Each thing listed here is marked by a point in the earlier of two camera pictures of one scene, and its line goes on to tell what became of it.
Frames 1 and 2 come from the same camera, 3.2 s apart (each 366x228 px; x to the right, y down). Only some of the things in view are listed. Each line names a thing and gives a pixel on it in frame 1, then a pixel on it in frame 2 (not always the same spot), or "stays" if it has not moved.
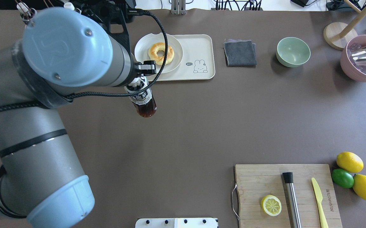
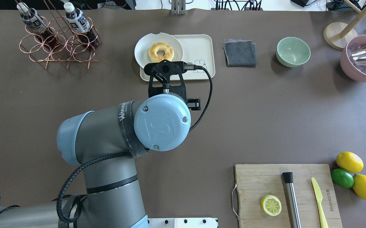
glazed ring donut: (154, 48) stays
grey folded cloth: (240, 53) stays
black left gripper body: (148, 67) to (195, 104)
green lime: (342, 178) stays
